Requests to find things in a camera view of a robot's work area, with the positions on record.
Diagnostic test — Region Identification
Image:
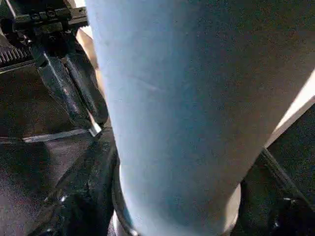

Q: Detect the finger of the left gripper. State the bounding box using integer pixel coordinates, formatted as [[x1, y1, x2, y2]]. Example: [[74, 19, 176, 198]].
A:
[[65, 56, 109, 126]]

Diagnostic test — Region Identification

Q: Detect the black mat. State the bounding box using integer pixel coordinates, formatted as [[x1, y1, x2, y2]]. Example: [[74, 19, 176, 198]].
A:
[[0, 61, 315, 236]]

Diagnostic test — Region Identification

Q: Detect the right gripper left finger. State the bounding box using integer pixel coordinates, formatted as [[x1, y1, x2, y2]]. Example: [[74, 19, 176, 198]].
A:
[[31, 127, 128, 236]]

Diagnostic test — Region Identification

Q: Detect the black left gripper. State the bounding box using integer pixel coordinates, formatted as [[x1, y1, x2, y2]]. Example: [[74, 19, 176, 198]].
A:
[[0, 0, 92, 131]]

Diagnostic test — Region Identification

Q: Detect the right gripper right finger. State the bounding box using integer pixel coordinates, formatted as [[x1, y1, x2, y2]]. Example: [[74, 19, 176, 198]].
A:
[[240, 147, 315, 236]]

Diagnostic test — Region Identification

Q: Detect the white plastic table leg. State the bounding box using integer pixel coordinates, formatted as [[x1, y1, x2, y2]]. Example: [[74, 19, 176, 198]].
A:
[[85, 0, 315, 236]]

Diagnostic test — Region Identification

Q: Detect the white plastic table top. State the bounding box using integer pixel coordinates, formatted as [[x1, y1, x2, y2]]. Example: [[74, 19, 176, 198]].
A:
[[71, 0, 315, 149]]

